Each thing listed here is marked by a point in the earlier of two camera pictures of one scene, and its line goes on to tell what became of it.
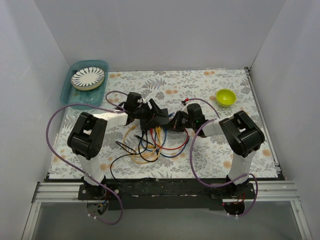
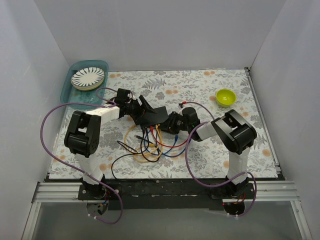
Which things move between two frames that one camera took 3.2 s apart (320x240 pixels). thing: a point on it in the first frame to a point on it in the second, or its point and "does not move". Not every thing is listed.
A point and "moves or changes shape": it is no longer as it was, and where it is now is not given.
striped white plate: [88, 78] does not move
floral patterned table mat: [164, 124] does not move
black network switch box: [160, 119] does not move
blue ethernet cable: [170, 115] moves or changes shape
